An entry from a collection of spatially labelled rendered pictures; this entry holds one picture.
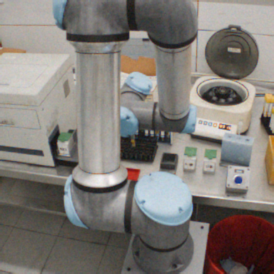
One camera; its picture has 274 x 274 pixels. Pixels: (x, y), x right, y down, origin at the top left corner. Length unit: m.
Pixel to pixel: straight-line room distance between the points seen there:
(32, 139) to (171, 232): 0.65
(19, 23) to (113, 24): 1.23
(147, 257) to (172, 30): 0.49
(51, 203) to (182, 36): 1.52
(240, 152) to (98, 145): 0.63
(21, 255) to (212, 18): 1.61
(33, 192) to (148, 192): 1.44
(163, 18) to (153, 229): 0.41
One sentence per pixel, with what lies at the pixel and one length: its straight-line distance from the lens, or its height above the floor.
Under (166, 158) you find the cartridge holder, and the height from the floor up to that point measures 0.89.
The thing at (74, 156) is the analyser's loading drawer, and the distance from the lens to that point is 1.26.
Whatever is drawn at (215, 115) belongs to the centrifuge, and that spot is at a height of 0.96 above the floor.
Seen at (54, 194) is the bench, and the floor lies 0.27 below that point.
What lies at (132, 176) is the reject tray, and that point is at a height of 0.88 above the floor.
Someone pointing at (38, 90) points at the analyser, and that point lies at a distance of 1.15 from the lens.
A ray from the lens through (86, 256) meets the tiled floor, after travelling 2.10.
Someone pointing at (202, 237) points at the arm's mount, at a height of 0.95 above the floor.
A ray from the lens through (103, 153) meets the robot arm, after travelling 0.71.
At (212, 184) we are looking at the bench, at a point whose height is 0.87.
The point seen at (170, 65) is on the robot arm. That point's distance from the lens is 0.73.
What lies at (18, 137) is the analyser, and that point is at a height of 1.00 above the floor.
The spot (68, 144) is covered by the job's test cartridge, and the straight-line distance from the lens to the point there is 1.24.
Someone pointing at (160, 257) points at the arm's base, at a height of 1.01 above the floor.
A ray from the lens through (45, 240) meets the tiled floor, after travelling 2.23.
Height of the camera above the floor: 1.72
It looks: 40 degrees down
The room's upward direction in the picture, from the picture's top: 3 degrees counter-clockwise
